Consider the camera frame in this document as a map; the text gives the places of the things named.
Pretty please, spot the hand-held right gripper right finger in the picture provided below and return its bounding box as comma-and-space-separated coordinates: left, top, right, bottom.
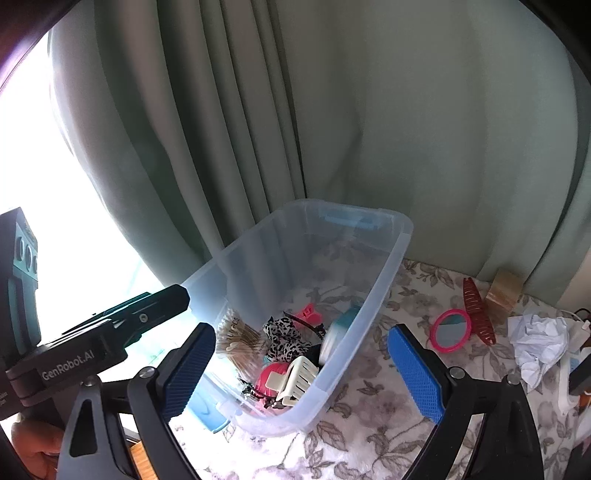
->
387, 323, 546, 480

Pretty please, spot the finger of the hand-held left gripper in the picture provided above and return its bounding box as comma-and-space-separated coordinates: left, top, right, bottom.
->
90, 284, 191, 342
92, 292, 155, 321

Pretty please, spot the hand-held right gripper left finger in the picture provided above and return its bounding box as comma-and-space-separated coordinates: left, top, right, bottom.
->
58, 322, 218, 480

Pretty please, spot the pink round mirror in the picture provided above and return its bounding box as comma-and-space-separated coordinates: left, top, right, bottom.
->
430, 309, 472, 354

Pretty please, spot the bag of cotton swabs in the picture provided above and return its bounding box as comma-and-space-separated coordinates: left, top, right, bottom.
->
216, 310, 273, 377

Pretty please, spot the stack of pink bangles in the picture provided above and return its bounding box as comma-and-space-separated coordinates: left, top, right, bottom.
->
256, 362, 291, 400

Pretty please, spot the small blue white box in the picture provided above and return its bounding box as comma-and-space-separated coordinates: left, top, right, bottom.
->
318, 307, 363, 365

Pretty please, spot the dark red hair claw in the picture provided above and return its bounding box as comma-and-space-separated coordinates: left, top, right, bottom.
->
463, 277, 497, 346

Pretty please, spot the leopard print scrunchie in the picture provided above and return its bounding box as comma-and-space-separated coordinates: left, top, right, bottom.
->
262, 316, 310, 363

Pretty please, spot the black cloth hair band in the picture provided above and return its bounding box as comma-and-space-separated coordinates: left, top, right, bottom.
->
302, 344, 326, 370

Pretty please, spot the clear plastic storage bin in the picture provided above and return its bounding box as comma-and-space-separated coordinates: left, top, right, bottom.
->
178, 198, 414, 437

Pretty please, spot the cream hair claw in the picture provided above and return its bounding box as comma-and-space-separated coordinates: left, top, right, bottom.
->
276, 355, 321, 408

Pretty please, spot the black ribbon hair clip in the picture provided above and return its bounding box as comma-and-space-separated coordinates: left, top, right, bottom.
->
281, 311, 328, 335

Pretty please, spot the pink hair roller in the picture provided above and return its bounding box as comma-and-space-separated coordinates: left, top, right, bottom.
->
295, 302, 324, 326

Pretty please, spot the brown tape roll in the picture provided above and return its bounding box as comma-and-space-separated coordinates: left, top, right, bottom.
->
487, 269, 527, 308

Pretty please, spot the white paper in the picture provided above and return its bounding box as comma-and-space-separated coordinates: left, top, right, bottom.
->
508, 314, 571, 393

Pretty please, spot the person's left hand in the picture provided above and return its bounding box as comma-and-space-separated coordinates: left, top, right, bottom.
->
11, 418, 63, 480

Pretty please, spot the grey floral fleece blanket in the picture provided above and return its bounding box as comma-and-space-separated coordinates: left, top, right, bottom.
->
171, 258, 591, 480

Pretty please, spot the white power strip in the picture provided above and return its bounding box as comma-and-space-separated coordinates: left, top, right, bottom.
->
556, 355, 587, 416

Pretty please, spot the black charger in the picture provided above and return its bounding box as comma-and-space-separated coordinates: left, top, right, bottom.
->
569, 364, 591, 397

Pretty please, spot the pale green curtain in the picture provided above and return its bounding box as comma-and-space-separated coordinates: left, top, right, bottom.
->
46, 0, 591, 310

